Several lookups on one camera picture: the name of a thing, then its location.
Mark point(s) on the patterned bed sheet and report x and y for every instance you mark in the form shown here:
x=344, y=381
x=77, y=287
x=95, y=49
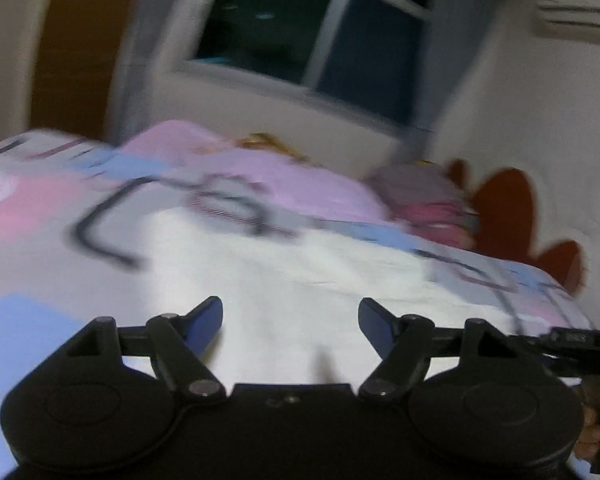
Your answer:
x=30, y=220

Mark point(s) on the person's right hand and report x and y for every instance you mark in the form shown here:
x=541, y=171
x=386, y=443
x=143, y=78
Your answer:
x=591, y=430

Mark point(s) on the white air conditioner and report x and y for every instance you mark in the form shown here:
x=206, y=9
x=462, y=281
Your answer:
x=575, y=15

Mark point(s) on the window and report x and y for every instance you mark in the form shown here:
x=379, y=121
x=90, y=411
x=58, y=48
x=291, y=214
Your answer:
x=300, y=25

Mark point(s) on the pile of folded clothes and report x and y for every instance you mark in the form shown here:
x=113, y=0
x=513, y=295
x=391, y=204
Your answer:
x=425, y=195

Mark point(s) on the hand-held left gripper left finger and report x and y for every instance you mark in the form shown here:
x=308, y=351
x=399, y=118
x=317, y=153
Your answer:
x=205, y=322

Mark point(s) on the grey curtain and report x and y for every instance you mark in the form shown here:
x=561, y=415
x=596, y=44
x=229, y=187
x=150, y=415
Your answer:
x=425, y=85
x=140, y=50

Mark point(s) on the white garment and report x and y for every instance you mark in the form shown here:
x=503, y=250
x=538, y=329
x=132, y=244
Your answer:
x=280, y=280

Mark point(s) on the yellow cloth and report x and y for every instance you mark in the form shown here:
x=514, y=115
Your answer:
x=265, y=141

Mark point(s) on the brown wooden door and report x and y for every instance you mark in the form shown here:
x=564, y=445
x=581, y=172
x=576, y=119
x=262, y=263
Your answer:
x=80, y=45

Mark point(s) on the red scalloped headboard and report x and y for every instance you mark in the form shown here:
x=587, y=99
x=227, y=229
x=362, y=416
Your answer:
x=507, y=215

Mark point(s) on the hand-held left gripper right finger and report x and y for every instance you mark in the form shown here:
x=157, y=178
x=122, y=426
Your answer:
x=375, y=322

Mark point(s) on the pink blanket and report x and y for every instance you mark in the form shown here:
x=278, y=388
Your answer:
x=280, y=180

